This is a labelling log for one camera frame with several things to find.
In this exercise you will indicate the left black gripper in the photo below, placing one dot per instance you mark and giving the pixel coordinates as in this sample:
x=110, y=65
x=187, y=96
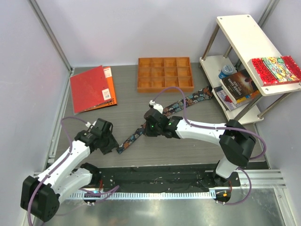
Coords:
x=112, y=144

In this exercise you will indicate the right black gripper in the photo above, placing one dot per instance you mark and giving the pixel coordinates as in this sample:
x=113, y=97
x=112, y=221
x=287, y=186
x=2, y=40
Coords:
x=148, y=133

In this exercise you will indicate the floral navy necktie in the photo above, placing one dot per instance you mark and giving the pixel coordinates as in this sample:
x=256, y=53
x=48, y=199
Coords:
x=200, y=95

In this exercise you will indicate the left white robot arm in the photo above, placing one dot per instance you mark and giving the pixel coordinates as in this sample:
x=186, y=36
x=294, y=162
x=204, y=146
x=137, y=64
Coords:
x=42, y=195

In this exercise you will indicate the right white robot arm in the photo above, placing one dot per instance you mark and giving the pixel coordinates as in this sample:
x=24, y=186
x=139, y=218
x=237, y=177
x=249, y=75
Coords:
x=236, y=144

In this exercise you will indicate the red folder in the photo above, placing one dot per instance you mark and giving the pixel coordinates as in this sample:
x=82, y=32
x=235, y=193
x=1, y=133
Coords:
x=89, y=89

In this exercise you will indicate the orange wooden compartment tray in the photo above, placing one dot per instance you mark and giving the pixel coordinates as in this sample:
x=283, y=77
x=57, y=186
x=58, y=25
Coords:
x=158, y=73

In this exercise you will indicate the orange notebook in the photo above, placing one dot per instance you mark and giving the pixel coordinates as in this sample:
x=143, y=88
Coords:
x=109, y=78

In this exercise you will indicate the bottom stacked books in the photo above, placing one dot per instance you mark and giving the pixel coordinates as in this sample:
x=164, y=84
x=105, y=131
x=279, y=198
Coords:
x=228, y=103

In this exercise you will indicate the blue lidded jar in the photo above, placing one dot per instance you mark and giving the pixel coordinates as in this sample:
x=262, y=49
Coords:
x=226, y=71

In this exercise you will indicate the dark brown book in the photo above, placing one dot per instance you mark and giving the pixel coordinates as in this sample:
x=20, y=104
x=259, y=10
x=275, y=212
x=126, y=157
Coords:
x=239, y=86

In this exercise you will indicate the white two-tier shelf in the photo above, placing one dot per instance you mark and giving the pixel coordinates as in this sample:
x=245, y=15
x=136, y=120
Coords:
x=248, y=41

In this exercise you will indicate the red colourful book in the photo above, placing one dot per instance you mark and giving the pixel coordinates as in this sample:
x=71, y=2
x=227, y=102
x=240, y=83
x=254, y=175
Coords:
x=277, y=70

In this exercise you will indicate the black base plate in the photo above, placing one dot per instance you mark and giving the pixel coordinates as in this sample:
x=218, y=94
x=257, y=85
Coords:
x=162, y=179

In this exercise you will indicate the slotted white cable duct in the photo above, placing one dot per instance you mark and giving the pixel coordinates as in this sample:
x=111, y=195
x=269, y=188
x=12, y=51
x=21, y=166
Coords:
x=81, y=195

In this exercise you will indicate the aluminium rail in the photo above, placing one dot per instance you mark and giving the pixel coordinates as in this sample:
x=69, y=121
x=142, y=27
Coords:
x=257, y=178

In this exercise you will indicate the left aluminium frame post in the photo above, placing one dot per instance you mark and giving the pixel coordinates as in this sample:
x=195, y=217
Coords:
x=45, y=25

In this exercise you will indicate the aluminium frame post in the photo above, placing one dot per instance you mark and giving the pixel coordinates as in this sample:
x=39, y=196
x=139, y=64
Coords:
x=267, y=12
x=45, y=25

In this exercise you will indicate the right aluminium frame post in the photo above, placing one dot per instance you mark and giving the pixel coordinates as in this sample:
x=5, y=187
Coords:
x=267, y=12

